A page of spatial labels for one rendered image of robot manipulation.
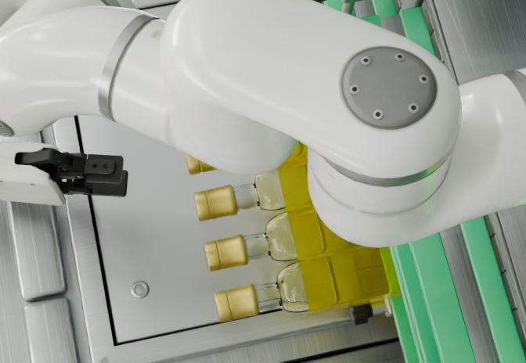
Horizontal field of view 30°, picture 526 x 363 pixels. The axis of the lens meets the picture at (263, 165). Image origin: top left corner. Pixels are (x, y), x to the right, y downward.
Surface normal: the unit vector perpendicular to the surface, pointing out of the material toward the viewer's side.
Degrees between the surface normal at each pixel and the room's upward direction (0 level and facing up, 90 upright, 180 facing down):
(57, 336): 90
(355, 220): 55
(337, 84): 83
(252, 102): 65
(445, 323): 90
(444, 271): 90
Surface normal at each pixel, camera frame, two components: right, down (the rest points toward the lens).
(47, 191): -0.04, 0.94
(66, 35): -0.11, -0.21
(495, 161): -0.42, 0.11
